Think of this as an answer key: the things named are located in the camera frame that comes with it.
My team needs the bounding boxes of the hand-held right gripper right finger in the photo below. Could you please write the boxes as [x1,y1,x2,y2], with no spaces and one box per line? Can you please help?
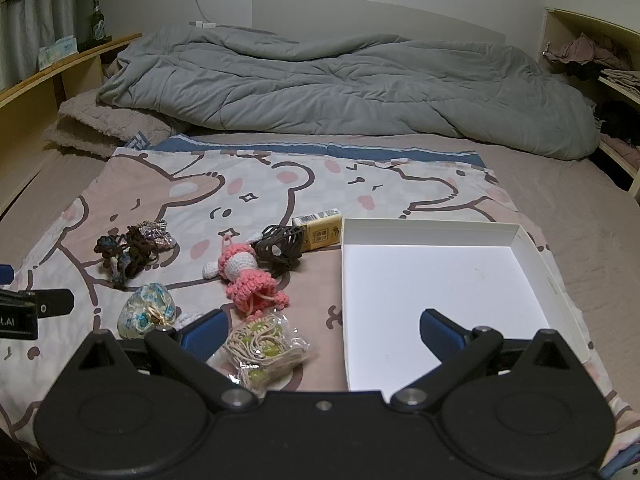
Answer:
[390,309,576,413]

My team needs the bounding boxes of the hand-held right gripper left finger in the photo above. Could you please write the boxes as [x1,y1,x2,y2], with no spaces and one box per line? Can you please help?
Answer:
[75,309,258,413]

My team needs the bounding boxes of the white shallow cardboard box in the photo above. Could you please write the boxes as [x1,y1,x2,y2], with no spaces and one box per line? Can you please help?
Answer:
[340,217,593,393]

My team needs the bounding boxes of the clear bag of hair ties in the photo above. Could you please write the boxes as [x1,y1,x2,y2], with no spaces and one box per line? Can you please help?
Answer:
[222,311,311,393]

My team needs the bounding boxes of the pink crochet doll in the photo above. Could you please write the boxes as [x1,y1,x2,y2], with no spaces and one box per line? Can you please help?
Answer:
[202,232,291,318]

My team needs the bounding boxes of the bunch of dark scrunchies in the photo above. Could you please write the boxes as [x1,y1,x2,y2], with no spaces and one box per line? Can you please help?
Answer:
[94,225,161,290]

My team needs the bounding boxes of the grey white knitted scrunchie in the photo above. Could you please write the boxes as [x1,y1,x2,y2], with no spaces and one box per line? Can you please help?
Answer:
[140,219,177,251]

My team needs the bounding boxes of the small yellow carton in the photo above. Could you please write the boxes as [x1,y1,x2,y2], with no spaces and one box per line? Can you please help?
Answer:
[291,212,345,252]

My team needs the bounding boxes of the wooden side ledge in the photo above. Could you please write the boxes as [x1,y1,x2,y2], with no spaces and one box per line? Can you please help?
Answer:
[0,33,143,211]

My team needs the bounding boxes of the bed with beige sheet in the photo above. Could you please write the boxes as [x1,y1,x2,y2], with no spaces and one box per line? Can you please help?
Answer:
[0,130,640,480]

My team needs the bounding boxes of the beige fluffy pillow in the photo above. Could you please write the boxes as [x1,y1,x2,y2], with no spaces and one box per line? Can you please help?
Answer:
[44,91,176,160]

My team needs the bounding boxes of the cartoon printed blanket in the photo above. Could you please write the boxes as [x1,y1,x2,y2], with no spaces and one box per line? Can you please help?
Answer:
[0,132,636,461]

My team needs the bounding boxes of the tissue pack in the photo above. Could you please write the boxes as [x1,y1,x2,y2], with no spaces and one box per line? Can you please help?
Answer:
[38,35,78,68]

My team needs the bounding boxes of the grey curtain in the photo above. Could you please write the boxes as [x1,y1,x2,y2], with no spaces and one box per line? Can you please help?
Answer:
[0,0,78,91]

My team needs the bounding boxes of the pink folded clothing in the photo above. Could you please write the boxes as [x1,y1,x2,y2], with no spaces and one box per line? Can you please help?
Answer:
[602,135,640,168]

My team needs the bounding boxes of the green glass bottle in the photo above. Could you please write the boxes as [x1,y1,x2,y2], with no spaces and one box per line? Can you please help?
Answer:
[89,0,112,43]

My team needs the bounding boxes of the grey duvet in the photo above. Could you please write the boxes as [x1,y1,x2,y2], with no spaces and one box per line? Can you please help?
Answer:
[96,26,601,161]

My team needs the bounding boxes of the black clothing pile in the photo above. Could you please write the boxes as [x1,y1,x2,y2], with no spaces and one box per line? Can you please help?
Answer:
[595,101,640,141]

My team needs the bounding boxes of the beige folded clothing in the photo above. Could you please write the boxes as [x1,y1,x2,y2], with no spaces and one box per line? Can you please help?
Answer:
[600,67,640,93]

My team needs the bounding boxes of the pink crumpled clothing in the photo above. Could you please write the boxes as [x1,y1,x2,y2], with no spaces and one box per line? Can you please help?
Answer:
[545,35,626,68]

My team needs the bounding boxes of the cream shelf unit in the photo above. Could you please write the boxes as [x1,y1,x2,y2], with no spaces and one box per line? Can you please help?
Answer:
[539,7,640,193]

